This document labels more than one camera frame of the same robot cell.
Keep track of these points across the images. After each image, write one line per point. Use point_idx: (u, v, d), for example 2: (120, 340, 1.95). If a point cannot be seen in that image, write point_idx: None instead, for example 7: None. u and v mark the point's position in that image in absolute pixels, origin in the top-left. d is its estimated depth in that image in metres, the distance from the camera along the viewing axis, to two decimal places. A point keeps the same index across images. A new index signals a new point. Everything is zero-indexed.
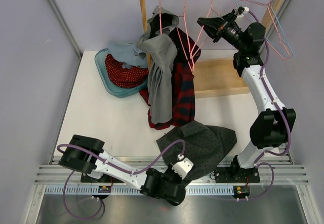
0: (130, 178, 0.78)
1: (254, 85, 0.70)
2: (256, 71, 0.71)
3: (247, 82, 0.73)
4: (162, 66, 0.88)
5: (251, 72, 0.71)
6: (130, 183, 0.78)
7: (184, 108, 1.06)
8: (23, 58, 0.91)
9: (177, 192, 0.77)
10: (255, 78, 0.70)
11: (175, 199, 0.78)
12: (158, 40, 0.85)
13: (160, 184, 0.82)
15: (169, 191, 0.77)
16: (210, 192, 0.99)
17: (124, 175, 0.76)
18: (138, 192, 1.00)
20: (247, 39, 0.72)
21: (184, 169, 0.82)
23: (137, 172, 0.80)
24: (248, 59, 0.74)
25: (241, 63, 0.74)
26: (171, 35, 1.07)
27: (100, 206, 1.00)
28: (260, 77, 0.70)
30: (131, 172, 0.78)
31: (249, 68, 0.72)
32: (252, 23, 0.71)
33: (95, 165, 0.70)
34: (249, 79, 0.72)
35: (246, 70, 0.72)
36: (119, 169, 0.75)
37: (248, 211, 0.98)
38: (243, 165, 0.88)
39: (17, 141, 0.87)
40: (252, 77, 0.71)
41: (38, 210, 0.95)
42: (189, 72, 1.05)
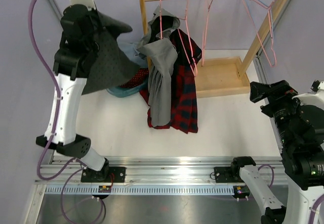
0: (67, 95, 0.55)
1: (296, 209, 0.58)
2: (311, 197, 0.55)
3: (294, 189, 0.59)
4: (162, 70, 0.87)
5: (304, 198, 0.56)
6: (71, 92, 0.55)
7: (185, 111, 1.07)
8: (23, 58, 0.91)
9: (71, 15, 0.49)
10: (305, 207, 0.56)
11: (85, 12, 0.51)
12: (158, 44, 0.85)
13: (69, 46, 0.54)
15: (70, 30, 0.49)
16: (210, 192, 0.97)
17: (67, 104, 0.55)
18: (138, 192, 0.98)
20: (301, 127, 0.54)
21: None
23: (57, 87, 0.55)
24: (314, 173, 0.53)
25: (299, 165, 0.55)
26: (172, 35, 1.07)
27: (100, 210, 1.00)
28: (312, 208, 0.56)
30: (57, 96, 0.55)
31: (306, 191, 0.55)
32: (307, 105, 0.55)
33: (62, 143, 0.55)
34: (297, 198, 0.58)
35: (301, 192, 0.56)
36: (61, 110, 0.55)
37: (247, 211, 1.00)
38: (241, 176, 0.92)
39: (17, 141, 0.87)
40: (300, 202, 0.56)
41: (39, 210, 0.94)
42: (191, 75, 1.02)
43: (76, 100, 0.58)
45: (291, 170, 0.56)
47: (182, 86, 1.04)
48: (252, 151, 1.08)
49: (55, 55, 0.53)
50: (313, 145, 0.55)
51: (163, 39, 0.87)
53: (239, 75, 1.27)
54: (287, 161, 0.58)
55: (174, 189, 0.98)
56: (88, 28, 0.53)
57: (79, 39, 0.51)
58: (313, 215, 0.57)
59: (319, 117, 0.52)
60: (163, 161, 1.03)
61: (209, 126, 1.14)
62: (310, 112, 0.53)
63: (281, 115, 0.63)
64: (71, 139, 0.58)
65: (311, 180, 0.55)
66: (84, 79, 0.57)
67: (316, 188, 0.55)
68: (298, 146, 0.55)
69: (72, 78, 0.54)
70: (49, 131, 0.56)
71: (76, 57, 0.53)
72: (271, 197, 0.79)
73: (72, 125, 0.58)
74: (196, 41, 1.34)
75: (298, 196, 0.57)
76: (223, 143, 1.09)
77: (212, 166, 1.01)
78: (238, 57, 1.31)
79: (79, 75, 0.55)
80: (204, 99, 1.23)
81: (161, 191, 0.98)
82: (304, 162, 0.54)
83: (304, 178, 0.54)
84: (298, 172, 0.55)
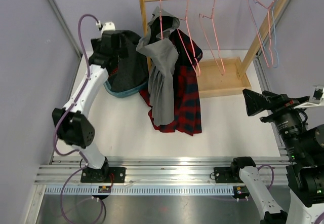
0: (93, 78, 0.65)
1: (298, 223, 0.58)
2: (314, 213, 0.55)
3: (297, 202, 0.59)
4: (163, 70, 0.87)
5: (306, 213, 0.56)
6: (98, 77, 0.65)
7: (188, 111, 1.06)
8: (23, 59, 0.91)
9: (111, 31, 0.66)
10: (307, 222, 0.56)
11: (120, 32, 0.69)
12: (159, 44, 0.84)
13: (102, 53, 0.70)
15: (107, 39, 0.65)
16: (210, 193, 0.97)
17: (92, 84, 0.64)
18: (138, 192, 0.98)
20: (315, 149, 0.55)
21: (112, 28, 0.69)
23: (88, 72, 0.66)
24: (320, 191, 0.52)
25: (304, 183, 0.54)
26: (172, 35, 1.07)
27: (101, 211, 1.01)
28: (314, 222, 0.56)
30: (87, 77, 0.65)
31: (309, 208, 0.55)
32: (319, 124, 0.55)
33: (79, 112, 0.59)
34: (299, 213, 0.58)
35: (304, 207, 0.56)
36: (85, 90, 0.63)
37: (246, 210, 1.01)
38: (241, 176, 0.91)
39: (17, 141, 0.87)
40: (302, 217, 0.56)
41: (38, 210, 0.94)
42: (193, 75, 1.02)
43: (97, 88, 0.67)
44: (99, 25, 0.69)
45: (297, 186, 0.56)
47: (184, 86, 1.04)
48: (251, 151, 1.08)
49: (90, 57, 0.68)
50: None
51: (164, 39, 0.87)
53: (239, 76, 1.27)
54: (293, 177, 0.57)
55: (174, 189, 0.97)
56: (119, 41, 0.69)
57: (111, 47, 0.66)
58: None
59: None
60: (163, 162, 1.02)
61: (209, 126, 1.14)
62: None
63: (285, 130, 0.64)
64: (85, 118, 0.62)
65: (317, 197, 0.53)
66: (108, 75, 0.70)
67: (319, 204, 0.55)
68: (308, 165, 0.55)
69: (103, 68, 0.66)
70: (68, 103, 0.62)
71: (107, 57, 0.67)
72: (270, 200, 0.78)
73: (88, 106, 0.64)
74: (196, 41, 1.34)
75: (301, 211, 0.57)
76: (222, 143, 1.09)
77: (212, 166, 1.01)
78: (238, 57, 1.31)
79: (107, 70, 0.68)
80: (204, 99, 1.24)
81: (161, 192, 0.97)
82: (309, 179, 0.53)
83: (309, 197, 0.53)
84: (304, 189, 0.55)
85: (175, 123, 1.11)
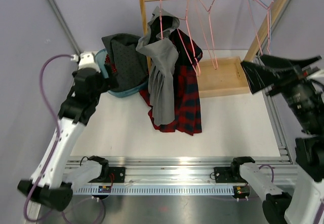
0: (64, 138, 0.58)
1: (305, 200, 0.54)
2: (323, 190, 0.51)
3: (306, 180, 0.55)
4: (163, 70, 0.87)
5: (315, 190, 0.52)
6: (70, 136, 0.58)
7: (188, 111, 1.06)
8: (22, 59, 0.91)
9: (83, 74, 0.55)
10: (316, 198, 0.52)
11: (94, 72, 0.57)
12: (159, 44, 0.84)
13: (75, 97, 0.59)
15: (79, 85, 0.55)
16: (210, 192, 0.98)
17: (62, 147, 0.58)
18: (140, 192, 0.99)
20: None
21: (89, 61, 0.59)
23: (58, 129, 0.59)
24: None
25: (315, 156, 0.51)
26: (172, 35, 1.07)
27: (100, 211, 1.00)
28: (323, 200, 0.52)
30: (57, 138, 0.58)
31: (319, 184, 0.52)
32: None
33: (47, 186, 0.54)
34: (307, 190, 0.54)
35: (314, 184, 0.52)
36: (53, 156, 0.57)
37: (247, 211, 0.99)
38: (242, 174, 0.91)
39: (17, 141, 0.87)
40: (311, 194, 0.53)
41: (38, 210, 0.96)
42: (193, 75, 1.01)
43: (71, 146, 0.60)
44: (76, 59, 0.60)
45: (306, 159, 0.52)
47: (184, 86, 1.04)
48: (252, 151, 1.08)
49: (63, 104, 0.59)
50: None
51: (163, 39, 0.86)
53: (239, 75, 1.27)
54: (301, 151, 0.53)
55: (174, 189, 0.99)
56: (94, 84, 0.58)
57: (85, 92, 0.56)
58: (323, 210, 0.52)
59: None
60: (163, 162, 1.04)
61: (209, 126, 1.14)
62: None
63: (298, 105, 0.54)
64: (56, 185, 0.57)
65: None
66: (84, 125, 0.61)
67: None
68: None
69: (75, 123, 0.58)
70: (36, 174, 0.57)
71: (80, 106, 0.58)
72: (271, 185, 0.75)
73: (61, 171, 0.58)
74: (196, 40, 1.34)
75: (309, 189, 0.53)
76: (223, 143, 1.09)
77: (212, 166, 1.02)
78: (238, 57, 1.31)
79: (80, 120, 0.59)
80: (204, 99, 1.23)
81: (161, 191, 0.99)
82: (320, 153, 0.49)
83: (320, 170, 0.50)
84: (313, 162, 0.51)
85: (175, 123, 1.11)
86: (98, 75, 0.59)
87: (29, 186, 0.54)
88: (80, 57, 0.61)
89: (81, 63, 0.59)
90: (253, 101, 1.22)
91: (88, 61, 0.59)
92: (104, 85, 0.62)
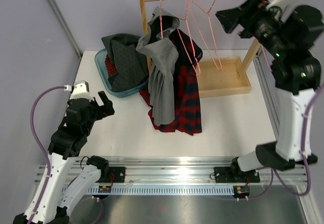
0: (55, 173, 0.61)
1: (288, 120, 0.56)
2: (302, 102, 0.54)
3: (284, 99, 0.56)
4: (163, 70, 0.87)
5: (295, 105, 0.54)
6: (61, 171, 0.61)
7: (188, 111, 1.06)
8: (23, 58, 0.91)
9: (75, 106, 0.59)
10: (297, 114, 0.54)
11: (86, 105, 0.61)
12: (159, 44, 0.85)
13: (66, 129, 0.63)
15: (72, 117, 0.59)
16: (210, 192, 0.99)
17: (54, 182, 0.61)
18: (140, 192, 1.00)
20: (297, 31, 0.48)
21: (82, 91, 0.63)
23: (49, 165, 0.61)
24: (304, 75, 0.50)
25: (289, 71, 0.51)
26: (172, 35, 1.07)
27: (100, 211, 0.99)
28: (305, 115, 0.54)
30: (48, 175, 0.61)
31: (297, 97, 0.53)
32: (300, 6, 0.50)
33: (41, 222, 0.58)
34: (288, 109, 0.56)
35: (292, 98, 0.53)
36: (45, 190, 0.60)
37: (248, 211, 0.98)
38: (243, 169, 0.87)
39: (17, 140, 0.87)
40: (292, 111, 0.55)
41: None
42: (193, 75, 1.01)
43: (64, 178, 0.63)
44: (70, 89, 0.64)
45: (281, 78, 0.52)
47: (184, 86, 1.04)
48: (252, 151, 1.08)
49: (53, 137, 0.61)
50: (302, 51, 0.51)
51: (164, 39, 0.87)
53: (239, 75, 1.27)
54: (277, 71, 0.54)
55: (174, 189, 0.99)
56: (86, 116, 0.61)
57: (77, 123, 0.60)
58: (307, 123, 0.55)
59: (314, 17, 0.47)
60: (163, 161, 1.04)
61: (209, 126, 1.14)
62: (304, 12, 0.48)
63: (264, 33, 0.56)
64: (50, 218, 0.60)
65: (301, 82, 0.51)
66: (75, 157, 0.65)
67: (305, 92, 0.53)
68: (289, 51, 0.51)
69: (64, 159, 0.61)
70: (30, 210, 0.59)
71: (71, 139, 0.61)
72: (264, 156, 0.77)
73: (54, 202, 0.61)
74: (196, 41, 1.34)
75: (290, 106, 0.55)
76: (223, 143, 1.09)
77: (212, 166, 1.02)
78: (238, 57, 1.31)
79: (71, 154, 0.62)
80: (204, 99, 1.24)
81: (161, 191, 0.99)
82: (293, 67, 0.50)
83: (295, 84, 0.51)
84: (288, 79, 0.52)
85: (175, 123, 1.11)
86: (91, 107, 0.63)
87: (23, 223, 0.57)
88: (73, 86, 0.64)
89: (74, 93, 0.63)
90: (253, 101, 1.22)
91: (79, 91, 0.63)
92: (95, 116, 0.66)
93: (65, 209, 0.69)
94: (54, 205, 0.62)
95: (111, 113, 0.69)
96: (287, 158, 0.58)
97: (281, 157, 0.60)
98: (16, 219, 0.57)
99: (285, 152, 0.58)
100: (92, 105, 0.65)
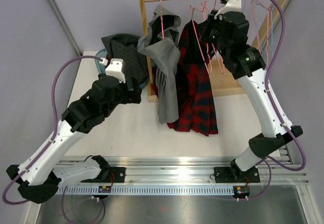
0: (56, 141, 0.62)
1: (258, 101, 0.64)
2: (259, 80, 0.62)
3: (245, 85, 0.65)
4: (165, 71, 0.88)
5: (255, 84, 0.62)
6: (63, 141, 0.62)
7: (202, 111, 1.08)
8: (23, 59, 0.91)
9: (103, 83, 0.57)
10: (260, 92, 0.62)
11: (116, 85, 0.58)
12: (159, 46, 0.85)
13: (85, 104, 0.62)
15: (96, 94, 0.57)
16: (210, 192, 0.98)
17: (53, 150, 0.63)
18: (142, 192, 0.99)
20: (229, 31, 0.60)
21: (115, 69, 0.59)
23: (55, 131, 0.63)
24: (248, 60, 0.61)
25: (238, 62, 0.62)
26: (187, 29, 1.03)
27: (99, 211, 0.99)
28: (267, 90, 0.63)
30: (50, 140, 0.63)
31: (252, 77, 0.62)
32: (228, 12, 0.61)
33: (28, 182, 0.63)
34: (252, 92, 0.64)
35: (249, 80, 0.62)
36: (41, 154, 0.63)
37: (248, 211, 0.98)
38: (243, 169, 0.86)
39: (17, 140, 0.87)
40: (255, 91, 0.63)
41: (39, 210, 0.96)
42: (204, 73, 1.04)
43: (65, 148, 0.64)
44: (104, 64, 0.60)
45: (233, 69, 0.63)
47: (196, 84, 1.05)
48: None
49: (71, 106, 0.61)
50: (242, 44, 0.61)
51: (164, 39, 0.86)
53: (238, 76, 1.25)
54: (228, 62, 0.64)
55: (174, 189, 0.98)
56: (111, 98, 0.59)
57: (98, 102, 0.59)
58: (271, 96, 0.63)
59: (237, 18, 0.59)
60: (163, 162, 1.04)
61: None
62: (231, 16, 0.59)
63: (213, 35, 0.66)
64: (39, 181, 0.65)
65: (249, 65, 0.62)
66: (83, 134, 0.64)
67: (258, 72, 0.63)
68: (233, 46, 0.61)
69: (71, 131, 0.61)
70: (25, 165, 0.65)
71: (85, 114, 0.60)
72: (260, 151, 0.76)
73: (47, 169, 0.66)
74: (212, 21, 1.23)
75: (251, 86, 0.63)
76: (222, 143, 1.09)
77: (212, 166, 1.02)
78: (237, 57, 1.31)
79: (79, 128, 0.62)
80: None
81: (161, 191, 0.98)
82: (240, 58, 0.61)
83: (245, 68, 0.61)
84: (239, 68, 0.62)
85: (190, 122, 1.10)
86: (119, 88, 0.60)
87: (15, 174, 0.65)
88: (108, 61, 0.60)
89: (109, 69, 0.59)
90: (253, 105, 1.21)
91: (114, 69, 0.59)
92: (121, 101, 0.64)
93: (58, 180, 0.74)
94: (47, 169, 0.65)
95: (136, 101, 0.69)
96: (275, 135, 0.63)
97: (269, 137, 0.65)
98: (9, 169, 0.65)
99: (270, 131, 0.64)
100: (121, 86, 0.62)
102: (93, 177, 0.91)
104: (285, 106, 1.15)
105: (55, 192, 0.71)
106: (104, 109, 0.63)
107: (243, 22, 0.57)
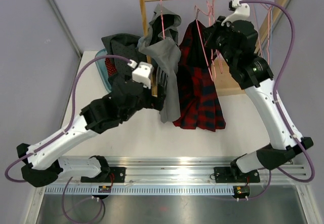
0: (70, 134, 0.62)
1: (266, 111, 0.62)
2: (268, 90, 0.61)
3: (252, 96, 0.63)
4: (166, 70, 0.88)
5: (262, 95, 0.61)
6: (76, 136, 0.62)
7: (208, 111, 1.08)
8: (23, 59, 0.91)
9: (126, 88, 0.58)
10: (268, 103, 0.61)
11: (137, 93, 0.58)
12: (160, 45, 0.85)
13: (106, 104, 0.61)
15: (119, 96, 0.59)
16: (210, 192, 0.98)
17: (64, 141, 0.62)
18: (142, 192, 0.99)
20: (237, 40, 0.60)
21: (143, 74, 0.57)
23: (71, 124, 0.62)
24: (255, 71, 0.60)
25: (244, 72, 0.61)
26: (190, 27, 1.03)
27: (99, 211, 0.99)
28: (275, 101, 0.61)
30: (64, 130, 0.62)
31: (260, 87, 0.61)
32: (236, 22, 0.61)
33: (31, 165, 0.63)
34: (259, 102, 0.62)
35: (256, 91, 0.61)
36: (51, 141, 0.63)
37: (248, 211, 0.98)
38: (244, 170, 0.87)
39: (17, 140, 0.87)
40: (264, 102, 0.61)
41: (39, 209, 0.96)
42: (208, 77, 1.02)
43: (76, 142, 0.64)
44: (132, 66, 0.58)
45: (241, 79, 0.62)
47: (200, 87, 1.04)
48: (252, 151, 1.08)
49: (92, 103, 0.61)
50: (249, 54, 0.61)
51: (165, 39, 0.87)
53: None
54: (235, 72, 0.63)
55: (174, 189, 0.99)
56: (132, 104, 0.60)
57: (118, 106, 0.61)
58: (280, 106, 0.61)
59: (246, 28, 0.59)
60: (163, 162, 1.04)
61: None
62: (239, 26, 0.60)
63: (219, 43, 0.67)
64: (42, 166, 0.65)
65: (257, 76, 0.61)
66: (96, 134, 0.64)
67: (267, 83, 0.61)
68: (240, 56, 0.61)
69: (86, 128, 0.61)
70: (33, 147, 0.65)
71: (105, 116, 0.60)
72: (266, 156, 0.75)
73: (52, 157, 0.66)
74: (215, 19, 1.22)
75: (258, 97, 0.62)
76: (223, 143, 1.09)
77: (212, 166, 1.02)
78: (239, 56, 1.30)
79: (93, 127, 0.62)
80: None
81: (161, 191, 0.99)
82: (247, 68, 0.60)
83: (252, 79, 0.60)
84: (246, 78, 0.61)
85: (196, 121, 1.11)
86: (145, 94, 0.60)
87: (23, 153, 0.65)
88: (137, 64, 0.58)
89: (135, 73, 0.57)
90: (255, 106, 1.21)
91: (142, 74, 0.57)
92: (143, 106, 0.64)
93: (60, 170, 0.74)
94: (52, 157, 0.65)
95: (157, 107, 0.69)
96: (284, 147, 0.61)
97: (278, 149, 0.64)
98: (22, 146, 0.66)
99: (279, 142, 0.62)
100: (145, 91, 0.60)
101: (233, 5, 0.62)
102: (93, 175, 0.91)
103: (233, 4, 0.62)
104: (285, 106, 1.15)
105: (55, 179, 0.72)
106: (122, 113, 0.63)
107: (251, 33, 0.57)
